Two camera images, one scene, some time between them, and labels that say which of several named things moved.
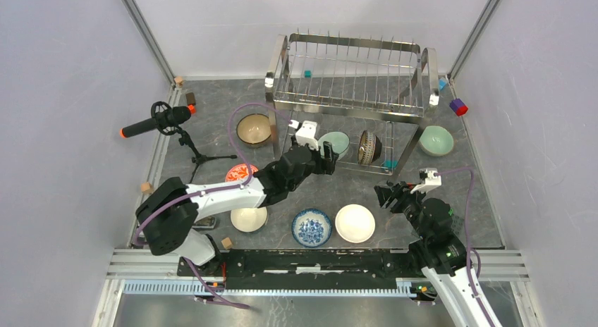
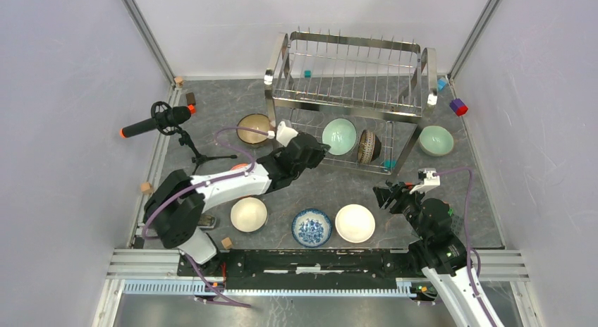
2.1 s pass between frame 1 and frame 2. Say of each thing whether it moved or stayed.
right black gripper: stayed
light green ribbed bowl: moved
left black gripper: moved
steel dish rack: stayed
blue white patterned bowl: stayed
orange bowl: stayed
